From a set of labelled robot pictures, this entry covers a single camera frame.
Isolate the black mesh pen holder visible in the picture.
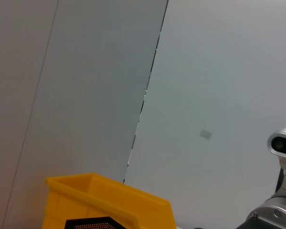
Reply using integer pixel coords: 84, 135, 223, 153
65, 216, 124, 229

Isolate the yellow plastic bin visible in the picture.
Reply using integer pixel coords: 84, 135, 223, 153
45, 173, 177, 229

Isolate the right wrist camera unit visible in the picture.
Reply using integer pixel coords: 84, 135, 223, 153
266, 126, 286, 158

